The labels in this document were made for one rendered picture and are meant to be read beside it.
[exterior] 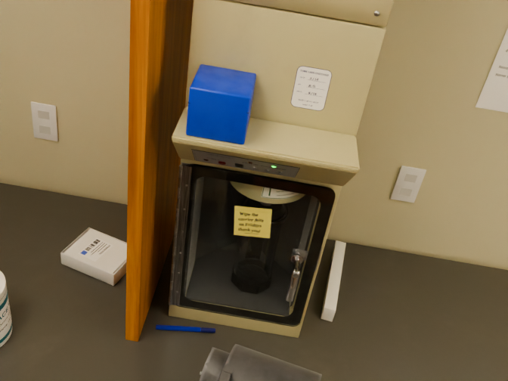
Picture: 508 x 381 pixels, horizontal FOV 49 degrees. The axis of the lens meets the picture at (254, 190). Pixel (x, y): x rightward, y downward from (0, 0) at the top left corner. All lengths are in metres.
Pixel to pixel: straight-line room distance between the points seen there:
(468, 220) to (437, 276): 0.19
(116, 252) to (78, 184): 0.35
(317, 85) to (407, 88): 0.53
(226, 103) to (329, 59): 0.20
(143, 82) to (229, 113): 0.15
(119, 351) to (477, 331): 0.91
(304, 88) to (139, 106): 0.29
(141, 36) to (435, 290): 1.10
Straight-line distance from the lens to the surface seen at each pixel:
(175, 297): 1.34
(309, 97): 1.01
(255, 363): 0.46
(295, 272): 1.17
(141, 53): 0.93
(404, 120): 1.54
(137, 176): 1.04
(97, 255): 1.50
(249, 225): 1.16
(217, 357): 0.48
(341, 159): 0.96
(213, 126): 0.93
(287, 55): 0.98
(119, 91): 1.57
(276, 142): 0.97
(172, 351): 1.34
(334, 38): 0.97
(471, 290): 1.73
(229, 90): 0.91
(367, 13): 0.96
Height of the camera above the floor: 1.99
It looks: 35 degrees down
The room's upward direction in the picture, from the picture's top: 10 degrees clockwise
